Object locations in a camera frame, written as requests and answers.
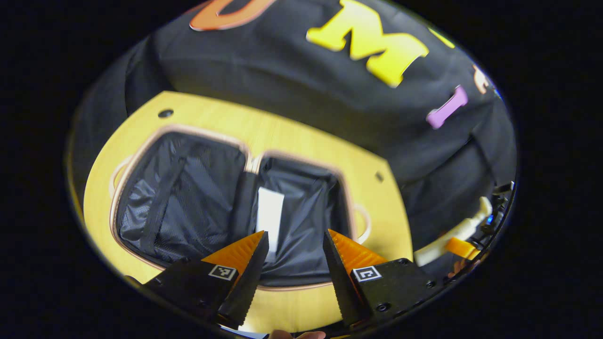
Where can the beige pink suitcase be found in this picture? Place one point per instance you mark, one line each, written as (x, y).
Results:
(188, 197)

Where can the white rectangular tube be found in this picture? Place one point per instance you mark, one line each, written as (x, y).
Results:
(269, 212)

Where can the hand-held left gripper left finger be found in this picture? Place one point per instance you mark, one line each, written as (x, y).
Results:
(247, 292)

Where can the black backdrop cloth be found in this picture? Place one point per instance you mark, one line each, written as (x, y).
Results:
(282, 80)

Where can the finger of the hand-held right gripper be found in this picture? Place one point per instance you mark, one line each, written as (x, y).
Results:
(461, 247)

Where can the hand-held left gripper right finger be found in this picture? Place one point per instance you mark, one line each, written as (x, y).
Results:
(341, 292)

